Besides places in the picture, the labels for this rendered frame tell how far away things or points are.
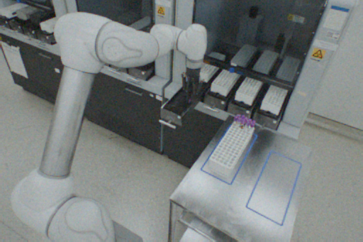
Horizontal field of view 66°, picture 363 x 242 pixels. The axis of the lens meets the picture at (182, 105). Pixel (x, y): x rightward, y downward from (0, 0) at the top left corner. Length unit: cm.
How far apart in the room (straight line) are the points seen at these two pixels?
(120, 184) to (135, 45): 151
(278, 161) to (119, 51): 88
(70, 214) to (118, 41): 54
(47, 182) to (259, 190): 80
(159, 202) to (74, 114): 127
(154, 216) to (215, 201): 94
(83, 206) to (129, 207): 113
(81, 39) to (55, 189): 50
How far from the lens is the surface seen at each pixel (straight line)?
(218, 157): 121
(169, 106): 152
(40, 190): 105
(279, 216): 120
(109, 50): 81
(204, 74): 172
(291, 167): 136
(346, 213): 245
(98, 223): 97
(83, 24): 92
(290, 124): 170
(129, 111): 213
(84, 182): 226
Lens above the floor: 179
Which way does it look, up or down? 40 degrees down
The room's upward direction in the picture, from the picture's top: 5 degrees clockwise
